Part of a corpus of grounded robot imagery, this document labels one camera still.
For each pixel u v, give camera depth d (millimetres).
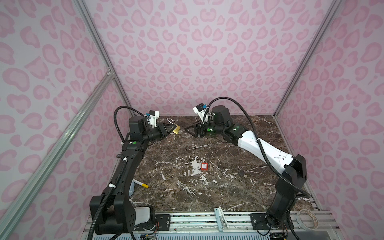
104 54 841
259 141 517
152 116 705
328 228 719
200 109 654
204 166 903
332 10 704
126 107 665
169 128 735
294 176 439
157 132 668
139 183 859
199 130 652
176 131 749
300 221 723
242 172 903
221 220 723
